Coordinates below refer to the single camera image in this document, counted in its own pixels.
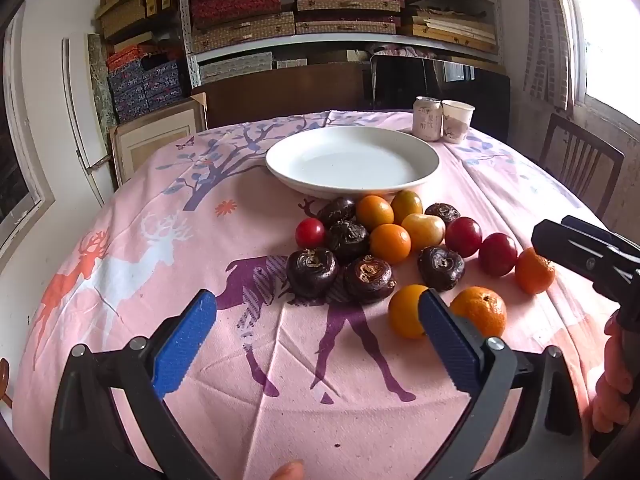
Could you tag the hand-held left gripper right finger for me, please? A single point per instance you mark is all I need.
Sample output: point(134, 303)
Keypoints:
point(447, 342)

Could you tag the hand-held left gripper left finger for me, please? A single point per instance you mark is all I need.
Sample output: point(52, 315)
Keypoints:
point(185, 340)

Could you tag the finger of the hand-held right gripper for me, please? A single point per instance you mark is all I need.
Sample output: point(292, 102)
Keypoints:
point(575, 252)
point(595, 230)

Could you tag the bumpy tangerine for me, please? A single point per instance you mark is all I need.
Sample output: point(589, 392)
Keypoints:
point(535, 270)
point(479, 310)

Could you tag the smooth orange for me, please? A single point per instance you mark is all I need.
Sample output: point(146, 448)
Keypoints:
point(390, 243)
point(405, 310)
point(374, 211)

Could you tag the dark water chestnut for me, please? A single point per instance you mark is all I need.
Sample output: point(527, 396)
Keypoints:
point(348, 240)
point(368, 278)
point(312, 272)
point(442, 212)
point(441, 267)
point(336, 210)

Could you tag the yellow plum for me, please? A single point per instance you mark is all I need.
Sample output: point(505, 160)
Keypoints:
point(425, 230)

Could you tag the greenish orange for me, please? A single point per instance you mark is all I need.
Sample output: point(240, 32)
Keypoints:
point(406, 204)

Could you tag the small red plum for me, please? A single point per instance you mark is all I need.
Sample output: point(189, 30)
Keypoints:
point(310, 232)

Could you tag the white round plate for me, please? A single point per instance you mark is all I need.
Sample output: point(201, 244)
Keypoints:
point(350, 162)

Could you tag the person's right hand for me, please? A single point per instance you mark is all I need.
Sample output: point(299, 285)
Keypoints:
point(617, 380)

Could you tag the person's left hand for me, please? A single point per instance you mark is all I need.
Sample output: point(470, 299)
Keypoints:
point(289, 472)

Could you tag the brown wooden chair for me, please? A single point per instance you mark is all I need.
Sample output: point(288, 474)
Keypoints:
point(580, 160)

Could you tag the pink deer print tablecloth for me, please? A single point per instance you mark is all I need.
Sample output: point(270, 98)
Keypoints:
point(200, 240)

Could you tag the white paper cup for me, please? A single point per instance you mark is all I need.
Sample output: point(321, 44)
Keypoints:
point(457, 122)

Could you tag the pale drink can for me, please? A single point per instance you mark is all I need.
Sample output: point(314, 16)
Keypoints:
point(427, 119)

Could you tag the patterned curtain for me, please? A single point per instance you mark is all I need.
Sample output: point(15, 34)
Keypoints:
point(547, 35)

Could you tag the bright window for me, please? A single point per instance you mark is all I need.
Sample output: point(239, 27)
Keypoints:
point(610, 25)

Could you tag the white leaning plank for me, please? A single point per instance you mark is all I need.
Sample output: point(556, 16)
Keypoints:
point(80, 120)

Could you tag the stack of blue patterned boxes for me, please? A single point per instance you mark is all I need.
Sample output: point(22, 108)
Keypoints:
point(145, 85)

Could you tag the brown wooden board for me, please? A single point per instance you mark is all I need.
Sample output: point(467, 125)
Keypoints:
point(280, 92)

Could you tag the white metal shelf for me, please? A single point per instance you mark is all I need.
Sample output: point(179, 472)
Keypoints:
point(345, 42)

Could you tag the stack of woven flat boxes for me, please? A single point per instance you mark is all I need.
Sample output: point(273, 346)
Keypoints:
point(345, 7)

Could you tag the stack of yellow boxes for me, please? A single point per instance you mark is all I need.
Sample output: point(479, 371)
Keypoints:
point(132, 5)

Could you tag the wooden picture frame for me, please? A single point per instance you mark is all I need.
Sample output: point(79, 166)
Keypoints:
point(155, 135)

